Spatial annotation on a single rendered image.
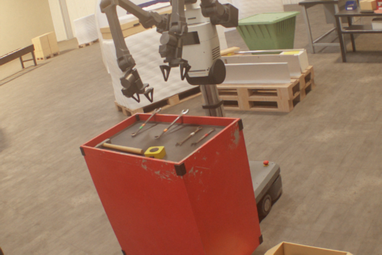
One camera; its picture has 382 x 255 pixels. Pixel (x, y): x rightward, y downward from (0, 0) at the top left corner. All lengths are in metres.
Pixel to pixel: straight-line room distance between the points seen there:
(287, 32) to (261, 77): 1.16
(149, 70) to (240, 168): 3.59
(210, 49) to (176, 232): 1.10
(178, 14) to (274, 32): 3.58
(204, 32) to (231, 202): 1.00
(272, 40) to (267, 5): 4.45
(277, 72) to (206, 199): 3.01
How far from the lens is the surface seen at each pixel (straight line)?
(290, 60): 4.88
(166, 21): 2.65
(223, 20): 2.41
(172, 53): 1.95
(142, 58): 5.41
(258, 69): 4.81
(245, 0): 9.85
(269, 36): 5.56
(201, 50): 2.47
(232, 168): 2.00
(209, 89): 2.60
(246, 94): 4.80
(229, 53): 5.47
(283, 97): 4.56
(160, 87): 5.55
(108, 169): 2.11
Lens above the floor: 1.65
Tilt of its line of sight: 18 degrees down
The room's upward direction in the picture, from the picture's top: 14 degrees counter-clockwise
